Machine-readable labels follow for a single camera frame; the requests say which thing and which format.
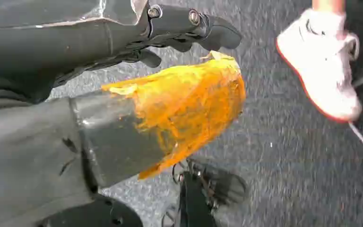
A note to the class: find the person's white shoe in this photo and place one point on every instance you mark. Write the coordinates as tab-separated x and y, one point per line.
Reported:
322	62

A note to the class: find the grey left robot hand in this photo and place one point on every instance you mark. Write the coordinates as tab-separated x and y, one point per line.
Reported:
28	147

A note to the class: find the person's leg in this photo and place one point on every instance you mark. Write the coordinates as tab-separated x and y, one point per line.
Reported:
328	4

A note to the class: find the black robot foot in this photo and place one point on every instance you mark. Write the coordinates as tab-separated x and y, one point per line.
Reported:
200	194
100	214

